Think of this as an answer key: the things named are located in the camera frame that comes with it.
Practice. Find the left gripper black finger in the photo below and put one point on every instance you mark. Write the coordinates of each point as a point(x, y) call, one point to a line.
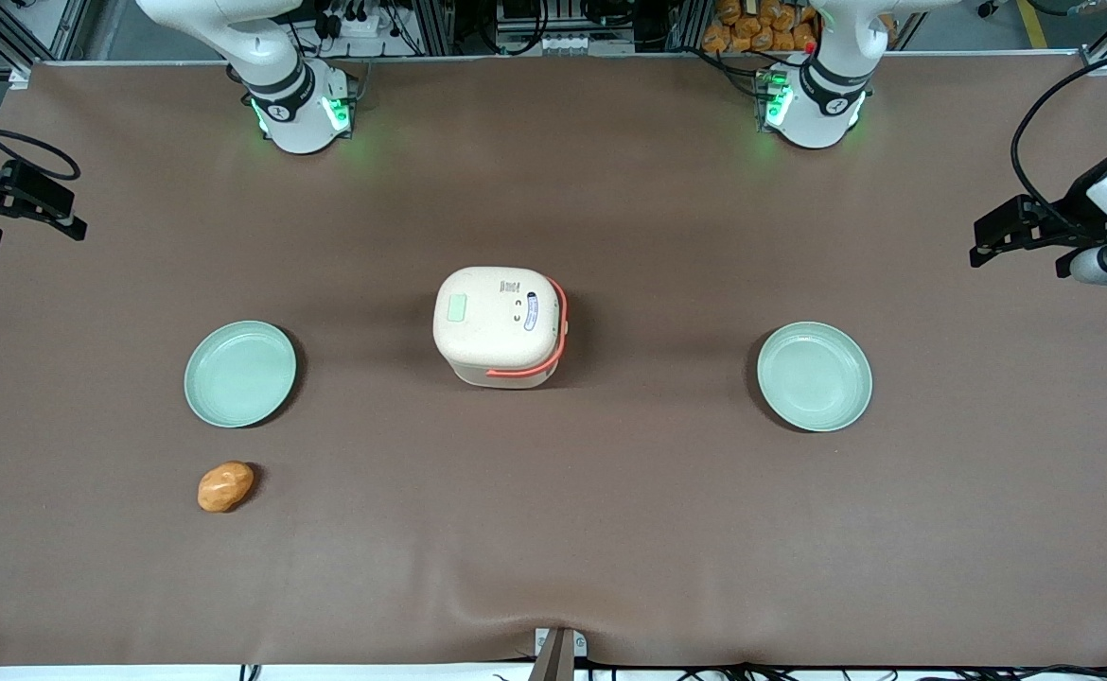
point(1083, 227)
point(1017, 227)

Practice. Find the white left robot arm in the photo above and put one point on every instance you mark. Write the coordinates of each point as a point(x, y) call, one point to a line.
point(833, 95)

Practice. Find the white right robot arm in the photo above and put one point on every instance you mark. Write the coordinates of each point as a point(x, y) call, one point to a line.
point(279, 57)

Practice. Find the pale green round plate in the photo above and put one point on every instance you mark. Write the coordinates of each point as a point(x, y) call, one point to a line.
point(814, 376)
point(239, 375)

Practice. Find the bag of orange potatoes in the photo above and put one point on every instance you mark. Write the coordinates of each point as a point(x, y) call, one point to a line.
point(762, 28)

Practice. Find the brown potato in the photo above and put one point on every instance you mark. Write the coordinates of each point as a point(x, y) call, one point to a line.
point(225, 486)

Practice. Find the white power strip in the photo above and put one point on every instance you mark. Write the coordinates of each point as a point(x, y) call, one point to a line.
point(360, 24)

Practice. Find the grey electronics box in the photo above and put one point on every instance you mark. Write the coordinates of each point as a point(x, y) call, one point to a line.
point(563, 43)

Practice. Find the brown table mat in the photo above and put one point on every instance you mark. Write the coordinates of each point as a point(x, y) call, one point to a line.
point(610, 520)

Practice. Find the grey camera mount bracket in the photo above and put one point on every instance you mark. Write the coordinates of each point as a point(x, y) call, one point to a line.
point(558, 662)

